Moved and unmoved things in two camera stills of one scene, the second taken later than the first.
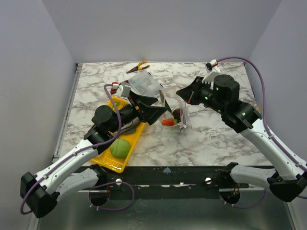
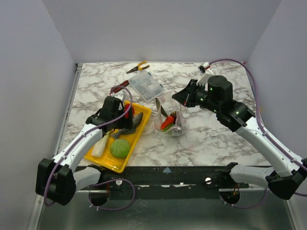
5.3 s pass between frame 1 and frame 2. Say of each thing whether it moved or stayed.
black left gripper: moved
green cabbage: stayed
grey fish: stayed
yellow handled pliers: stayed
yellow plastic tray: stayed
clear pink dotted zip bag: moved
